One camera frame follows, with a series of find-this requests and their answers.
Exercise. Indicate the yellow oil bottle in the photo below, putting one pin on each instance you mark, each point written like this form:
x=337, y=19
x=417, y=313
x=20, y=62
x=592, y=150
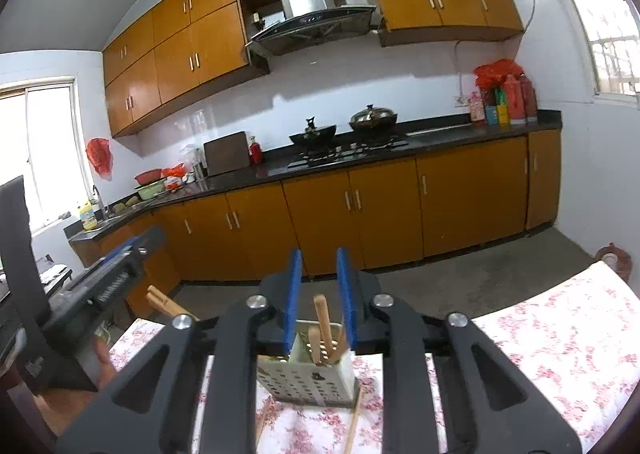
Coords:
x=88, y=218

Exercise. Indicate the red floral tablecloth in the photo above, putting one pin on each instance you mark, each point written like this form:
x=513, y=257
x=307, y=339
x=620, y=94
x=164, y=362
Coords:
x=540, y=349

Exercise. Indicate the sliding window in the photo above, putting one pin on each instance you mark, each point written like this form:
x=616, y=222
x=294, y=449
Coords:
x=50, y=158

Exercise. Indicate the hanging red plastic bag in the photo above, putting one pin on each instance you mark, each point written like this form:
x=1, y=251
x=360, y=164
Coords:
x=100, y=156

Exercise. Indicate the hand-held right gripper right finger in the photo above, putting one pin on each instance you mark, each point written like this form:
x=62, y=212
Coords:
x=346, y=304

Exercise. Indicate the brown kitchen cabinets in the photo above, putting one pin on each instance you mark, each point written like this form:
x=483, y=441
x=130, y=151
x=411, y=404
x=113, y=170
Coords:
x=200, y=48
x=450, y=204

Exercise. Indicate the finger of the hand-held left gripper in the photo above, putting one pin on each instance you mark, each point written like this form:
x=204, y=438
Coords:
x=115, y=269

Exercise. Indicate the sink faucet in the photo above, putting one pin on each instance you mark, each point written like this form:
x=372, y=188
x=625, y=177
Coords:
x=100, y=199

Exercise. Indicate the black wok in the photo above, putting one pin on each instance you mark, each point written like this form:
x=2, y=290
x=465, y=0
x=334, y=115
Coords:
x=312, y=133

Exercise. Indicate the person's left hand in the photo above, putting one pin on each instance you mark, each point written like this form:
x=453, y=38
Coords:
x=106, y=364

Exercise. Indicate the brown upper kitchen cabinets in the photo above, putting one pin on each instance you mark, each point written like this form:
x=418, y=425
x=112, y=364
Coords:
x=200, y=48

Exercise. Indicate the pink bottle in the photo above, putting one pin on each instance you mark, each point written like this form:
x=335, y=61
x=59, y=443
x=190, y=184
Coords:
x=477, y=109

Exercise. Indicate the small red bottle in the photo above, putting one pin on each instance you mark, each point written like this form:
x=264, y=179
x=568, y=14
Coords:
x=256, y=151

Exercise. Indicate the black kitchen countertop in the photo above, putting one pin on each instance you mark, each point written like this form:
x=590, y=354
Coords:
x=450, y=133

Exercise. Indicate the steel range hood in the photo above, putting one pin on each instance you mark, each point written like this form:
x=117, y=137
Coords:
x=310, y=13

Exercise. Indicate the red basin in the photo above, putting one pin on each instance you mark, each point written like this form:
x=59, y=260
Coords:
x=148, y=176

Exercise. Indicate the green basin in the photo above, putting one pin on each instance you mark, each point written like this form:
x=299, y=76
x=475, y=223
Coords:
x=151, y=191

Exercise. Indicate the orange plastic bag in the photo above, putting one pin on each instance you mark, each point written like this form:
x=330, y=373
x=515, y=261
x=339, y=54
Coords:
x=174, y=176

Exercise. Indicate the brown lower kitchen cabinets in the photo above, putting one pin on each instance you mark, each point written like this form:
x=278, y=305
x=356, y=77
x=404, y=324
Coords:
x=450, y=204

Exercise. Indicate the barred window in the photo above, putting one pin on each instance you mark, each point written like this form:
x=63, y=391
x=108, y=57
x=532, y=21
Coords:
x=605, y=13

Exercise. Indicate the grey perforated utensil holder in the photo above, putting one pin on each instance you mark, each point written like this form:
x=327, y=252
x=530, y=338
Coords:
x=300, y=384

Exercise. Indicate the clear glass container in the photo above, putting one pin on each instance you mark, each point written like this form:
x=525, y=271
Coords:
x=194, y=161

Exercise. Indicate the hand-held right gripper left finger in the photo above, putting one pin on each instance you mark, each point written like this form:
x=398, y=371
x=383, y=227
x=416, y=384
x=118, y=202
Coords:
x=294, y=304

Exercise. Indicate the tall red bottle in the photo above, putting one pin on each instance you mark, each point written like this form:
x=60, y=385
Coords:
x=530, y=98
x=514, y=98

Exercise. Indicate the black gas stove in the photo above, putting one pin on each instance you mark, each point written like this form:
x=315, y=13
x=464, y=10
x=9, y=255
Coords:
x=350, y=151

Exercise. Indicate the dark wooden cutting board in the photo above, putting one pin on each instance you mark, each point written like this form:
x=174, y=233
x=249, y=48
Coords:
x=226, y=153

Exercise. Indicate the dark pan with lid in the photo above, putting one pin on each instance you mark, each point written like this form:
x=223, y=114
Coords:
x=373, y=117

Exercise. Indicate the brown clay pot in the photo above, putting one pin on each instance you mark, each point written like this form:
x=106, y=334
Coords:
x=614, y=259

